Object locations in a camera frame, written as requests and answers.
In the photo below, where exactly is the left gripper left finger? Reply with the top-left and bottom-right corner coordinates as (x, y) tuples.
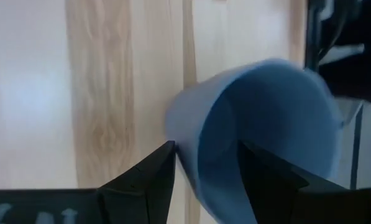
(0, 140), (176, 224)

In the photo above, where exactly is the blue mug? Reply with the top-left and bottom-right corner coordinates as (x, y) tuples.
(165, 58), (344, 224)

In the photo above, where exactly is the grey metal leg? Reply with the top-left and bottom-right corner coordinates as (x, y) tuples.
(349, 104), (365, 190)

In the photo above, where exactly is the black table frame post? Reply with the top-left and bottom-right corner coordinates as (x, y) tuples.
(304, 0), (322, 73)

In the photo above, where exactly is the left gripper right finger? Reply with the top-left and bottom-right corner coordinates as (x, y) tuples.
(237, 140), (371, 224)

